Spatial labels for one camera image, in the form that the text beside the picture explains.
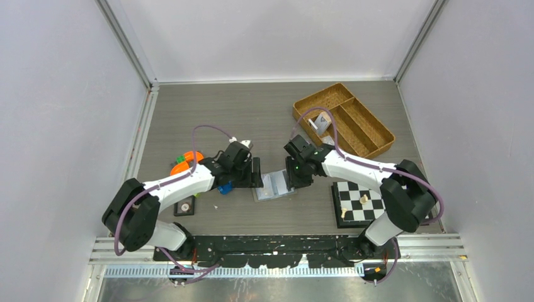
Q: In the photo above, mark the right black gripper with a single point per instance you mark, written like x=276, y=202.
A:
x=293, y=180

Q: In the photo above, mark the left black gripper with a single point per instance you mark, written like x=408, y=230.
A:
x=252, y=180

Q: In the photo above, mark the white printed credit card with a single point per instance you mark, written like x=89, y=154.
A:
x=266, y=191

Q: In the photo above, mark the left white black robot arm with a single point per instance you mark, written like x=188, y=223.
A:
x=132, y=216

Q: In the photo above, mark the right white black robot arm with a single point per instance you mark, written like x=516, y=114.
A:
x=407, y=196

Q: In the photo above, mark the blue yellow toy car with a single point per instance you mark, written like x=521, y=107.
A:
x=225, y=189

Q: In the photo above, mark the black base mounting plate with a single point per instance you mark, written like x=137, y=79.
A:
x=275, y=251

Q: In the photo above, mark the orange tape dispenser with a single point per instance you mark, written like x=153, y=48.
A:
x=191, y=156

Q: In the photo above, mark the black white chessboard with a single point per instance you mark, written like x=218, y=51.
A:
x=346, y=195

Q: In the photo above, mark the small black square box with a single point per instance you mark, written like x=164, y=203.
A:
x=185, y=207

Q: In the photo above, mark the woven wicker divided tray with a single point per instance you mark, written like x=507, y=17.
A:
x=360, y=132

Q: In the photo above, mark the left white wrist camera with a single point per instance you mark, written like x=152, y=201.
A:
x=243, y=143

